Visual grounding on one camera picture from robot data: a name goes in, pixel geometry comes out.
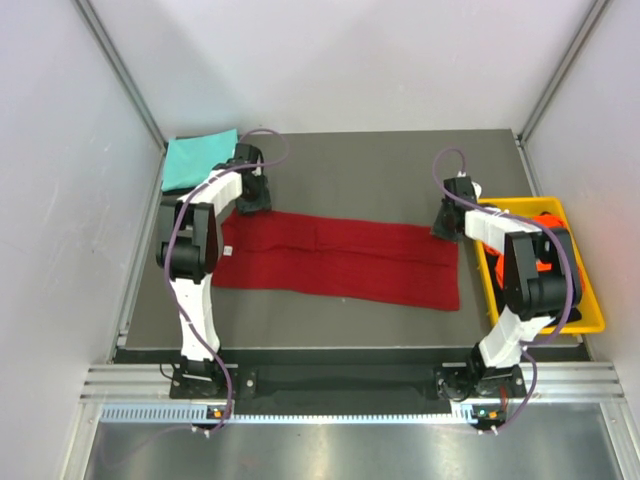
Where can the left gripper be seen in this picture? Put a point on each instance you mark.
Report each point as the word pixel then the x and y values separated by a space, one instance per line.
pixel 262 201

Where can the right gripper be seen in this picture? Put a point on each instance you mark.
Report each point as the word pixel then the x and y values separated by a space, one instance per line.
pixel 439 230

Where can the dark red t-shirt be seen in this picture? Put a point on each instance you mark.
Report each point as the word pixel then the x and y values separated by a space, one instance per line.
pixel 392 263

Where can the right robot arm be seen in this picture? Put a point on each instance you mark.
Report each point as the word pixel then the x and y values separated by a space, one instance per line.
pixel 540 280

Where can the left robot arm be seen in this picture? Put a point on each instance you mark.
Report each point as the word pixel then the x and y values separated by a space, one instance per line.
pixel 188 251

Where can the folded teal t-shirt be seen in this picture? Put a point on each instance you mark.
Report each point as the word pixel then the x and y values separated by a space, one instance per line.
pixel 189 161

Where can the black garment in bin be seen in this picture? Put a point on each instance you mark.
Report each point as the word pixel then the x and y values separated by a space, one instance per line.
pixel 574 316

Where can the orange t-shirt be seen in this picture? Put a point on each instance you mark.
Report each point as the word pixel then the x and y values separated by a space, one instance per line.
pixel 495 259

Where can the yellow plastic bin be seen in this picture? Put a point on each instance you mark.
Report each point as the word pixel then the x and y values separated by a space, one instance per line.
pixel 592 318

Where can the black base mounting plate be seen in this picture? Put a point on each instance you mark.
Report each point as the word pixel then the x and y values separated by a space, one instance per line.
pixel 346 381

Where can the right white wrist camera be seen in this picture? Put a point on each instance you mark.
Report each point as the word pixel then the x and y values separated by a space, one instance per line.
pixel 470 189

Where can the aluminium frame rail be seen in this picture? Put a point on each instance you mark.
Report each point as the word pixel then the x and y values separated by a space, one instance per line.
pixel 557 382

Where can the grey slotted cable duct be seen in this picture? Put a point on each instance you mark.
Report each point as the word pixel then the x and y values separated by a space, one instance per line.
pixel 209 415

